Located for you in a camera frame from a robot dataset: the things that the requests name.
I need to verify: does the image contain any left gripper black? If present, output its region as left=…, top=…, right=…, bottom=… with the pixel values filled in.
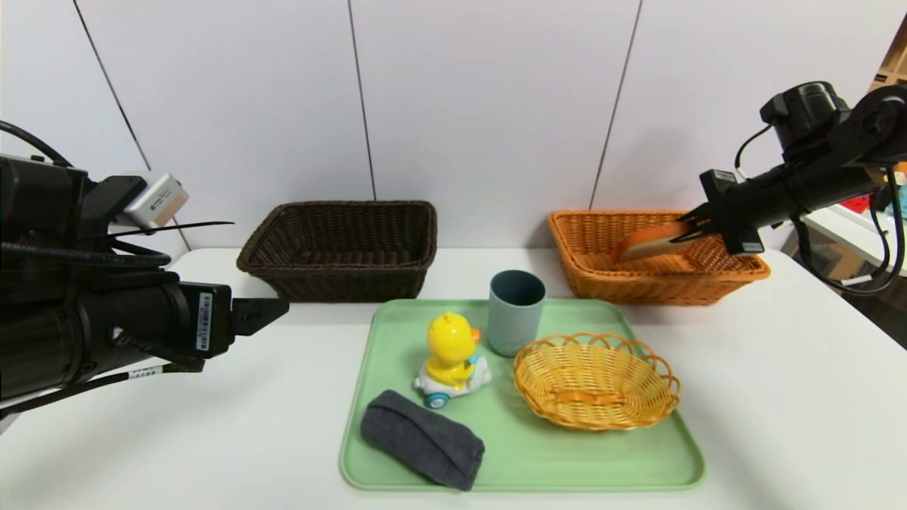
left=98, top=281, right=290, bottom=360

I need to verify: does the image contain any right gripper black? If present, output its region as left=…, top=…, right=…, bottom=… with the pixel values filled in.
left=669, top=164, right=801, bottom=256

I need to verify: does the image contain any toy bread slice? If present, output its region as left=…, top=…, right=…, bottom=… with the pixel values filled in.
left=612, top=221, right=701, bottom=264

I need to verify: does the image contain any small round yellow wicker basket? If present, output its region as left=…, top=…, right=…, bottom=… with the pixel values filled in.
left=513, top=332, right=681, bottom=431

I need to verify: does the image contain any yellow duck toy car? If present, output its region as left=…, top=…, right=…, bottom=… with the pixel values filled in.
left=415, top=311, right=492, bottom=409

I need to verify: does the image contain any blue-grey plastic cup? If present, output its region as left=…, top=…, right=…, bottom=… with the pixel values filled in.
left=488, top=270, right=547, bottom=357

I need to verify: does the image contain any dark brown wicker basket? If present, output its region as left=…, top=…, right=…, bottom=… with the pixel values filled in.
left=237, top=200, right=439, bottom=303

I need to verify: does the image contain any orange rectangular wicker basket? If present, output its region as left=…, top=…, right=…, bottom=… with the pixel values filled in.
left=547, top=210, right=772, bottom=307

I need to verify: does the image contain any black zip tie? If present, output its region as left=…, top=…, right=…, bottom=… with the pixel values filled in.
left=106, top=221, right=235, bottom=238

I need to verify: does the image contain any white side table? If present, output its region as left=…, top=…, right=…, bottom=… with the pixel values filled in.
left=801, top=202, right=907, bottom=278

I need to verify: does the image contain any dark grey fabric pouch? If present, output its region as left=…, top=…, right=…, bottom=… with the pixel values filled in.
left=360, top=389, right=486, bottom=491

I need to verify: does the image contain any wooden shelf unit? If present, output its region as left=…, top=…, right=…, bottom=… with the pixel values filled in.
left=877, top=14, right=907, bottom=89

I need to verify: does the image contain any light green plastic tray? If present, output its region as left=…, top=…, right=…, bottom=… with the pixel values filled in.
left=339, top=298, right=706, bottom=492

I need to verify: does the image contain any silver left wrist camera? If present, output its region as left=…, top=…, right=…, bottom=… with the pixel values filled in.
left=117, top=171, right=191, bottom=229

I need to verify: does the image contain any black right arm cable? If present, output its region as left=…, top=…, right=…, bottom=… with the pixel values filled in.
left=790, top=166, right=907, bottom=297

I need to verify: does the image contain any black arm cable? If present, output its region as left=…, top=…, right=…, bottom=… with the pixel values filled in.
left=0, top=120, right=75, bottom=169
left=790, top=166, right=907, bottom=297

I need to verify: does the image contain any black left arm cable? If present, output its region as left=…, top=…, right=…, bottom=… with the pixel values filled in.
left=0, top=120, right=75, bottom=169

